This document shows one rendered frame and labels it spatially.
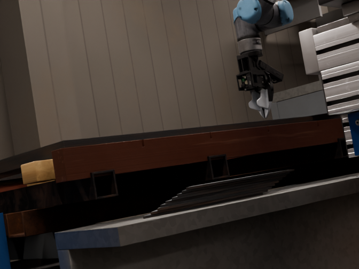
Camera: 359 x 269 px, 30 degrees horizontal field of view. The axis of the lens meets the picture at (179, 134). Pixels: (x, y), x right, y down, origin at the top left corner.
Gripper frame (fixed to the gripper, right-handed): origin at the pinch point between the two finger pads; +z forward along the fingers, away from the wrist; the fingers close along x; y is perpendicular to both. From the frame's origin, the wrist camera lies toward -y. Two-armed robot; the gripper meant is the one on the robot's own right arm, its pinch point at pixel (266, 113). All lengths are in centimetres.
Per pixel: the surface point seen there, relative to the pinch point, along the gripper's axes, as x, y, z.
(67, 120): -203, -46, -31
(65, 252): 44, 103, 26
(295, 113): -42, -63, -4
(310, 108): -33, -63, -5
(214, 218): 61, 84, 24
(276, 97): -50, -63, -13
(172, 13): -245, -178, -114
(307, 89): -33, -63, -13
